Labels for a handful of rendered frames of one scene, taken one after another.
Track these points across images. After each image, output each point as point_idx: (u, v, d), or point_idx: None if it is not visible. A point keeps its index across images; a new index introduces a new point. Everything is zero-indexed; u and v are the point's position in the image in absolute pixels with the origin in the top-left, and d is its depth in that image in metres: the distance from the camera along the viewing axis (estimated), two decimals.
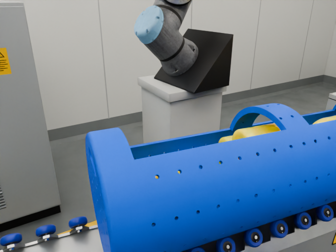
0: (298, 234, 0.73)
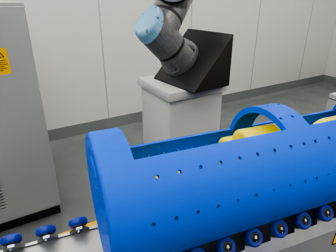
0: (298, 234, 0.73)
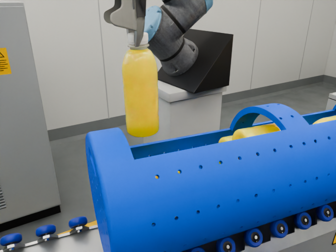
0: (298, 234, 0.73)
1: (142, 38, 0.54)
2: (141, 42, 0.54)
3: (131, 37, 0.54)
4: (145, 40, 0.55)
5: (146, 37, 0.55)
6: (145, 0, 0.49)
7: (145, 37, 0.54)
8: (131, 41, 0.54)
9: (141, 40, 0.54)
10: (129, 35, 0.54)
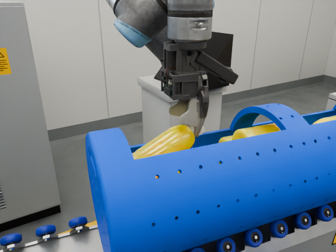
0: (298, 234, 0.73)
1: (202, 131, 0.68)
2: (199, 131, 0.68)
3: None
4: (200, 133, 0.69)
5: (203, 132, 0.69)
6: (207, 107, 0.62)
7: (203, 132, 0.69)
8: None
9: (200, 130, 0.68)
10: None
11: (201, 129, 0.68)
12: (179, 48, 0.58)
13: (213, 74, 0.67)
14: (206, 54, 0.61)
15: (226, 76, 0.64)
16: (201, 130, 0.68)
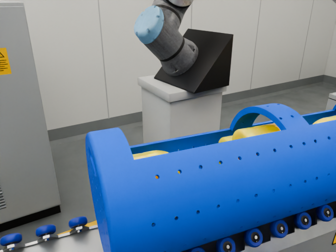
0: (298, 234, 0.73)
1: None
2: None
3: None
4: None
5: None
6: None
7: None
8: None
9: None
10: None
11: None
12: None
13: None
14: None
15: None
16: None
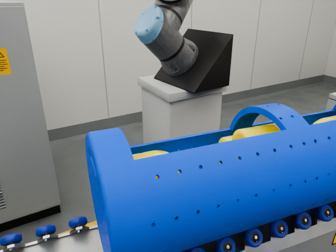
0: (298, 234, 0.73)
1: None
2: None
3: None
4: None
5: None
6: None
7: None
8: None
9: None
10: None
11: None
12: None
13: None
14: None
15: None
16: None
